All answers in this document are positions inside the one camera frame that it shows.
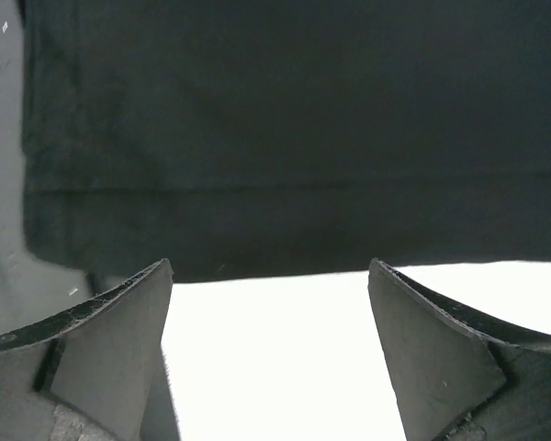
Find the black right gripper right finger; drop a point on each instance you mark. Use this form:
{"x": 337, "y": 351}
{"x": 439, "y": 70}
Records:
{"x": 457, "y": 372}

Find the black t-shirt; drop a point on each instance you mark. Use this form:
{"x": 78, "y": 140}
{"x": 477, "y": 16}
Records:
{"x": 278, "y": 138}

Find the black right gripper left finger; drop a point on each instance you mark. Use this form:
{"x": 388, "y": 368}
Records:
{"x": 94, "y": 371}

